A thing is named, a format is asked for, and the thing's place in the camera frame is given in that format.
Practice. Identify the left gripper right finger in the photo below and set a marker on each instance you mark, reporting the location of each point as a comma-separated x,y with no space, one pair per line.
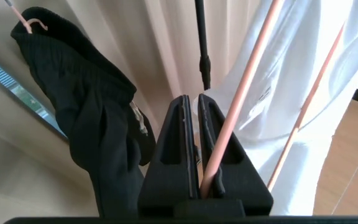
247,186

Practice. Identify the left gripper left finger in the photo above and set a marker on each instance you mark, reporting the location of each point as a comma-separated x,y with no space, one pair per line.
163,186

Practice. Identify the pink clothes hanger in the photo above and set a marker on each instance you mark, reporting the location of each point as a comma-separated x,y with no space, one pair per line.
238,93
26,26

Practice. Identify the black shorts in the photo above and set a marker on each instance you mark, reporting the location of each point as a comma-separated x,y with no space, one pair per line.
89,109

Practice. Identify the white garment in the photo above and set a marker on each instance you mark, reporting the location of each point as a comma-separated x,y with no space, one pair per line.
291,62

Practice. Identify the black clothes rack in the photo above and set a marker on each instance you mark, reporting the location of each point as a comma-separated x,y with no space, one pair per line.
204,65

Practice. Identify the beige curtain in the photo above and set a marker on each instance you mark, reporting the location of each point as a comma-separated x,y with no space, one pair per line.
120,37

